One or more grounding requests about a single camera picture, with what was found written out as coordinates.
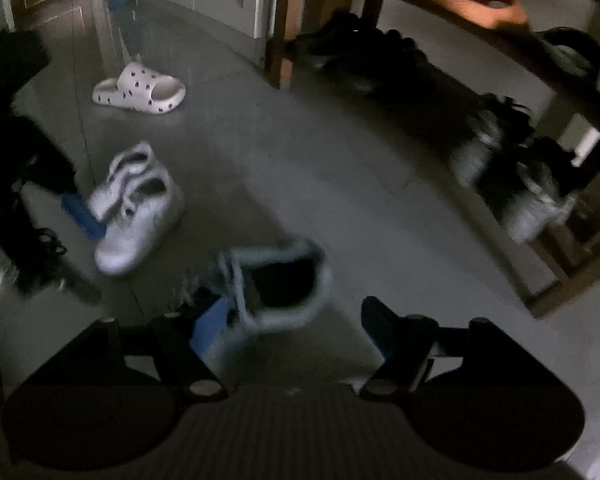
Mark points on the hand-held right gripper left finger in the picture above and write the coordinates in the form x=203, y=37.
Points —
x=210, y=325

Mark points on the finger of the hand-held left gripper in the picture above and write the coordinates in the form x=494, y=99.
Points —
x=82, y=215
x=80, y=287

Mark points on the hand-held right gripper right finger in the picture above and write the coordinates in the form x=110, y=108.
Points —
x=376, y=321

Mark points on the white high-top sneaker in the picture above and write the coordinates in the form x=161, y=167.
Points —
x=280, y=320
x=140, y=230

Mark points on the white heart print slipper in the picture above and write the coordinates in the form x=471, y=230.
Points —
x=140, y=91

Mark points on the wooden shoe rack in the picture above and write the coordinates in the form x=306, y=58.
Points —
x=282, y=35

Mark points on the black and white sneaker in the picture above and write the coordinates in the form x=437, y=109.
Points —
x=480, y=150
x=530, y=205

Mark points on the black shoe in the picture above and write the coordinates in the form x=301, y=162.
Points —
x=330, y=42
x=395, y=62

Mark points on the dark grey shoe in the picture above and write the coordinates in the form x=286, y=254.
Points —
x=570, y=52

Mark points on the orange slipper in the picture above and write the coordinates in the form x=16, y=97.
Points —
x=485, y=5

